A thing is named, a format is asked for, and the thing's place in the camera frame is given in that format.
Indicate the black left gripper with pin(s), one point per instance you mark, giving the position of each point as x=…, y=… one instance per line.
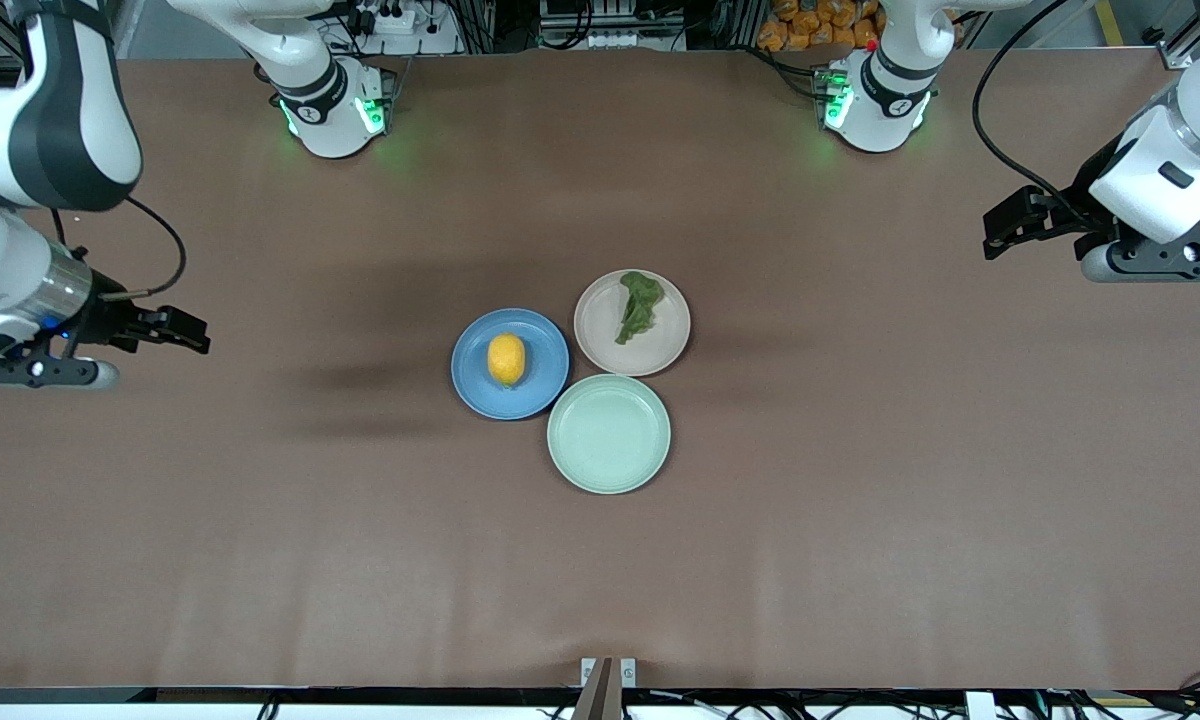
x=1081, y=216

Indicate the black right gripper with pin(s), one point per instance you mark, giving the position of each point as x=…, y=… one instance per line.
x=106, y=318

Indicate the yellow lemon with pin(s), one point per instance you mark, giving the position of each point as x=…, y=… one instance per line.
x=506, y=360

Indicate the green lettuce leaf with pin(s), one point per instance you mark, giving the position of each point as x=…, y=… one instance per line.
x=638, y=305

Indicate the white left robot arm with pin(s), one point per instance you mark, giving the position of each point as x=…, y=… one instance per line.
x=1180, y=150

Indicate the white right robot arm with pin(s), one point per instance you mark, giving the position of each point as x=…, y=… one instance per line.
x=60, y=130

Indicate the orange snack packets pile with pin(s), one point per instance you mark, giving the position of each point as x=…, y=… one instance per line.
x=810, y=25

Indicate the blue plate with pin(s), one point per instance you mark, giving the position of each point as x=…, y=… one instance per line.
x=545, y=365

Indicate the beige plate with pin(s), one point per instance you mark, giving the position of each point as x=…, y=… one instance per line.
x=660, y=345

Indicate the white power strip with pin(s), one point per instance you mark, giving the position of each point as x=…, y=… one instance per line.
x=385, y=20

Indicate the pale green plate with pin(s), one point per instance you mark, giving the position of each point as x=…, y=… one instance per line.
x=609, y=434

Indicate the white electronics box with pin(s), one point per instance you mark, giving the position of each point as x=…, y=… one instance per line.
x=610, y=25

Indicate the aluminium frame profile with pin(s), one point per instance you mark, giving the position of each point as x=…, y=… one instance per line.
x=1175, y=52

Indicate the brown post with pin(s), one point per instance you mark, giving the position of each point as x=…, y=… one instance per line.
x=598, y=695

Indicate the small metal table bracket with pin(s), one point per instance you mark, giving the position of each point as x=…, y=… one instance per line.
x=628, y=672

